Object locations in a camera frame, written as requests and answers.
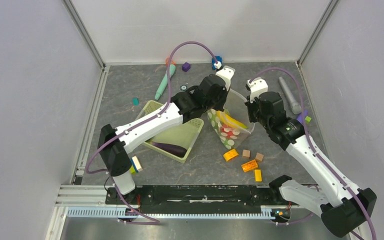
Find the yellow toy banana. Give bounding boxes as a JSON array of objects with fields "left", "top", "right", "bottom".
[{"left": 216, "top": 111, "right": 248, "bottom": 130}]

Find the clear polka dot zip bag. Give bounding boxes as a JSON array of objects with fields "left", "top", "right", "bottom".
[{"left": 206, "top": 89, "right": 255, "bottom": 150}]

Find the red toy apple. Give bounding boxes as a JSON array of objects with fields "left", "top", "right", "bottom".
[{"left": 219, "top": 125, "right": 241, "bottom": 139}]

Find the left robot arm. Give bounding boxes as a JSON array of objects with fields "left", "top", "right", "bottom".
[{"left": 97, "top": 68, "right": 234, "bottom": 204}]

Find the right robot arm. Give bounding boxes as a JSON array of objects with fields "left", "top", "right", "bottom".
[{"left": 245, "top": 91, "right": 377, "bottom": 238}]

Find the grey toy microphone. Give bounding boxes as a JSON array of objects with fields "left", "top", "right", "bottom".
[{"left": 278, "top": 77, "right": 302, "bottom": 115}]

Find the green poker chip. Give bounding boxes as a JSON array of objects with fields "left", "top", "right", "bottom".
[{"left": 180, "top": 85, "right": 188, "bottom": 91}]

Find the purple toy cylinder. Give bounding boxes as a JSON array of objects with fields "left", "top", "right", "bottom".
[{"left": 296, "top": 109, "right": 308, "bottom": 124}]

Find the purple building block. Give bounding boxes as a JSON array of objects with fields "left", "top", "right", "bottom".
[{"left": 181, "top": 62, "right": 191, "bottom": 72}]

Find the small lime green block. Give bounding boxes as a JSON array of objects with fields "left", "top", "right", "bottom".
[{"left": 304, "top": 116, "right": 312, "bottom": 124}]

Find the teal toy microphone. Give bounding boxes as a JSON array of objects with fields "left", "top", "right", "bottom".
[{"left": 154, "top": 63, "right": 176, "bottom": 100}]

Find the tan cube right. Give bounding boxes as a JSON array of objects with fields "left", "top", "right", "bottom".
[{"left": 254, "top": 152, "right": 264, "bottom": 163}]

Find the tan cube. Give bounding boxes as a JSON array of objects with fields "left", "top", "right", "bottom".
[
  {"left": 254, "top": 152, "right": 264, "bottom": 163},
  {"left": 242, "top": 149, "right": 251, "bottom": 159}
]

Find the tan cube left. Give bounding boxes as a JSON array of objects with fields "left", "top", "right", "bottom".
[{"left": 242, "top": 149, "right": 251, "bottom": 159}]

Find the translucent orange brick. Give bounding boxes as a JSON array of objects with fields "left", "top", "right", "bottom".
[{"left": 241, "top": 159, "right": 259, "bottom": 173}]

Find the orange rounded brick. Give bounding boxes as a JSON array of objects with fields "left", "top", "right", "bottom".
[{"left": 223, "top": 148, "right": 239, "bottom": 162}]

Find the light green plastic basket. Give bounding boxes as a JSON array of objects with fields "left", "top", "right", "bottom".
[{"left": 141, "top": 118, "right": 204, "bottom": 163}]

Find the purple toy eggplant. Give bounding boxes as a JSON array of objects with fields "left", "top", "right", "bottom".
[{"left": 151, "top": 142, "right": 187, "bottom": 158}]

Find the yellow brick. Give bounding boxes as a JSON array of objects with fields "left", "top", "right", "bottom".
[{"left": 253, "top": 169, "right": 263, "bottom": 183}]

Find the small teal block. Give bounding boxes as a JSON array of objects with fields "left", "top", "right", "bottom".
[{"left": 132, "top": 97, "right": 140, "bottom": 106}]

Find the green blue white block stack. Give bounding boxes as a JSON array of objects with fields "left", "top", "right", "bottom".
[{"left": 129, "top": 156, "right": 143, "bottom": 175}]

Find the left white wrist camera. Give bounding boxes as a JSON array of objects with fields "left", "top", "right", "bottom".
[{"left": 215, "top": 65, "right": 236, "bottom": 91}]

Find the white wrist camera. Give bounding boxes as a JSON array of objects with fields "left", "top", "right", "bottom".
[
  {"left": 246, "top": 77, "right": 269, "bottom": 103},
  {"left": 215, "top": 65, "right": 236, "bottom": 91}
]

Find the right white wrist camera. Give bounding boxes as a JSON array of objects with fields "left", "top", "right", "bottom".
[{"left": 246, "top": 77, "right": 269, "bottom": 103}]

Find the orange wire shape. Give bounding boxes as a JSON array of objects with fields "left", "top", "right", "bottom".
[{"left": 165, "top": 57, "right": 176, "bottom": 66}]

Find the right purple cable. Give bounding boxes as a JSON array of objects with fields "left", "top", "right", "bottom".
[{"left": 248, "top": 67, "right": 378, "bottom": 240}]

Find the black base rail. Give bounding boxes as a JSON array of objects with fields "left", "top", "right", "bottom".
[{"left": 124, "top": 185, "right": 295, "bottom": 214}]

